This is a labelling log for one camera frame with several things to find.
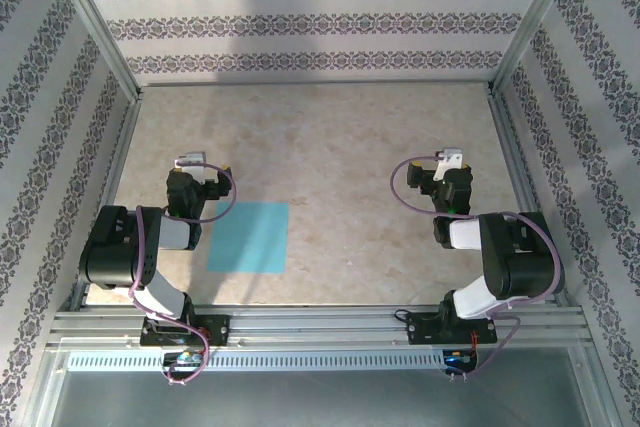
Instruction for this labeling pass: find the slotted grey cable duct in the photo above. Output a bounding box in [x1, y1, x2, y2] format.
[66, 350, 446, 373]

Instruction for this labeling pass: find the aluminium frame post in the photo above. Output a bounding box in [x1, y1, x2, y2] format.
[42, 0, 145, 104]
[489, 0, 586, 96]

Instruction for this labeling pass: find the light blue cloth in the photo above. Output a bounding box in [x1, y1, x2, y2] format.
[205, 201, 290, 275]

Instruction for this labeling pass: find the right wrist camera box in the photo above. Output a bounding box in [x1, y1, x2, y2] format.
[433, 146, 465, 183]

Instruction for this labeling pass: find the aluminium mounting rail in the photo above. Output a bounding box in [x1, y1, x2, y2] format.
[47, 310, 589, 349]

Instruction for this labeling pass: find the circuit board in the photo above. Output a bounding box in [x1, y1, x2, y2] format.
[162, 350, 206, 368]
[443, 348, 480, 369]

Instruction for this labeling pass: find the aluminium side rail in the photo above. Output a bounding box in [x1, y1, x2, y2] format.
[487, 90, 571, 308]
[69, 96, 145, 313]

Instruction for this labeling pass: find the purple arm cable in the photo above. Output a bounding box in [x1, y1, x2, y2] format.
[390, 159, 561, 381]
[130, 164, 237, 388]

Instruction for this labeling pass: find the aluminium back rail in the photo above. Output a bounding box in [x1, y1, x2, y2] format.
[139, 79, 494, 89]

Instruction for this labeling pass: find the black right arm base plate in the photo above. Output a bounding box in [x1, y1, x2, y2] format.
[405, 310, 499, 347]

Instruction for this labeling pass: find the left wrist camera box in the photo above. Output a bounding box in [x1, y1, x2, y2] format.
[173, 150, 207, 183]

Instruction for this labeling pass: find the left circuit board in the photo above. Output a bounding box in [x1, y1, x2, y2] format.
[162, 350, 206, 368]

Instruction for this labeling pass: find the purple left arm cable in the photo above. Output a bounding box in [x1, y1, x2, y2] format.
[130, 164, 237, 388]

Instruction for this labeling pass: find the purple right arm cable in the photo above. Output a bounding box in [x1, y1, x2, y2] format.
[390, 159, 561, 381]

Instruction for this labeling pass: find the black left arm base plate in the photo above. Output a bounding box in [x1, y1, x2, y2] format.
[139, 314, 232, 348]

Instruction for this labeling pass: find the right circuit board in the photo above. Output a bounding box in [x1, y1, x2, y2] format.
[443, 348, 480, 369]

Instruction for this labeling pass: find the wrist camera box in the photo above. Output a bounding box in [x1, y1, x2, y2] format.
[433, 146, 465, 183]
[173, 150, 207, 183]

